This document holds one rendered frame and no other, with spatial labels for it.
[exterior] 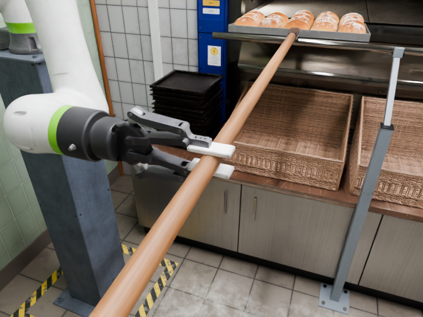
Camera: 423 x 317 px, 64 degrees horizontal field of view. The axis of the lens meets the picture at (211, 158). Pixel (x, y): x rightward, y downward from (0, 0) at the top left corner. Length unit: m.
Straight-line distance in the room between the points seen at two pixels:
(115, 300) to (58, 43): 0.55
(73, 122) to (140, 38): 1.56
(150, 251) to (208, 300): 1.44
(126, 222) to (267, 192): 1.03
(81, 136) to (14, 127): 0.13
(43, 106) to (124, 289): 0.40
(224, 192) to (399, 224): 0.75
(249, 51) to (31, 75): 1.12
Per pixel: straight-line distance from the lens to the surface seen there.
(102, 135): 0.58
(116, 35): 2.22
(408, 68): 1.86
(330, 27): 1.46
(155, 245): 0.38
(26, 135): 0.66
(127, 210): 2.33
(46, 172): 1.36
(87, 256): 1.56
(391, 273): 1.80
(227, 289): 1.84
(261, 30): 1.47
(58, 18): 0.77
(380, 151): 1.34
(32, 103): 0.67
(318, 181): 1.54
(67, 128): 0.61
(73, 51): 0.77
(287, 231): 1.68
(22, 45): 1.21
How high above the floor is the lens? 1.47
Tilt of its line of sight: 32 degrees down
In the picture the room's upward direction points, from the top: straight up
